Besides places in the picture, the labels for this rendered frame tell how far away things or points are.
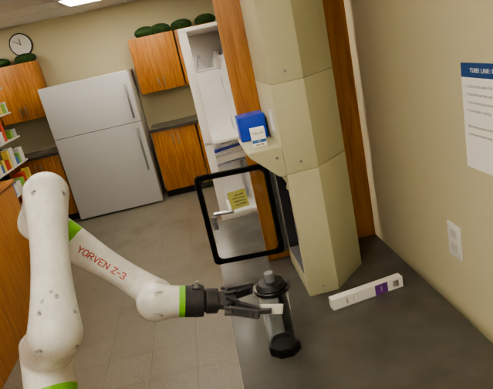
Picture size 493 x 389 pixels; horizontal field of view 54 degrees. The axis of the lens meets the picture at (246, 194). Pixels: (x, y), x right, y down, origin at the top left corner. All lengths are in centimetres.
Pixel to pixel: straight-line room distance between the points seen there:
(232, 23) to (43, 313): 122
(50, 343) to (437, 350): 102
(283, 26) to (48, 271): 97
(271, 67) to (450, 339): 97
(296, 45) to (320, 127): 28
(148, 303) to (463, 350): 88
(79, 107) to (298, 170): 517
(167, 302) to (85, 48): 604
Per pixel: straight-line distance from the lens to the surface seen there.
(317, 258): 175
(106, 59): 717
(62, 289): 129
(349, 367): 147
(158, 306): 140
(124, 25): 714
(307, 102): 159
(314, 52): 165
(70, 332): 124
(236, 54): 191
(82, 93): 655
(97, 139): 660
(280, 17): 156
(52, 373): 137
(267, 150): 159
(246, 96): 192
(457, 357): 149
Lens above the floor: 187
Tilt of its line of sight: 18 degrees down
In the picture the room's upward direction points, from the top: 12 degrees counter-clockwise
